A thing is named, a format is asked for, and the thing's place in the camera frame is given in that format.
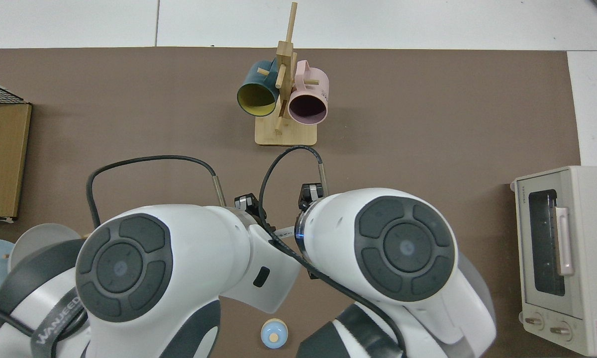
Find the wooden cup stand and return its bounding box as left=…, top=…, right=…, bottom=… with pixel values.
left=255, top=1, right=318, bottom=147

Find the pink cup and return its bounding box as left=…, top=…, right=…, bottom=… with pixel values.
left=288, top=60, right=330, bottom=125

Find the small blue round bell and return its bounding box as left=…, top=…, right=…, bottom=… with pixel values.
left=261, top=318, right=289, bottom=350

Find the dark blue cup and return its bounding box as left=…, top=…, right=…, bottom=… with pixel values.
left=237, top=58, right=280, bottom=117

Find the brown table cloth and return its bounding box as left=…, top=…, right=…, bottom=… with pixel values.
left=0, top=48, right=582, bottom=358

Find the grey plate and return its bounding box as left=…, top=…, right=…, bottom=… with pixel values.
left=7, top=223, right=83, bottom=271

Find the pale toaster oven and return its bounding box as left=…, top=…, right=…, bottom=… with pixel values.
left=510, top=166, right=597, bottom=357

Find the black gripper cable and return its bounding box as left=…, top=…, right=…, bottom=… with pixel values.
left=258, top=145, right=408, bottom=358
left=86, top=155, right=228, bottom=230

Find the wire basket with wooden floor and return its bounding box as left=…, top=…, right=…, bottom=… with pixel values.
left=0, top=78, right=32, bottom=223

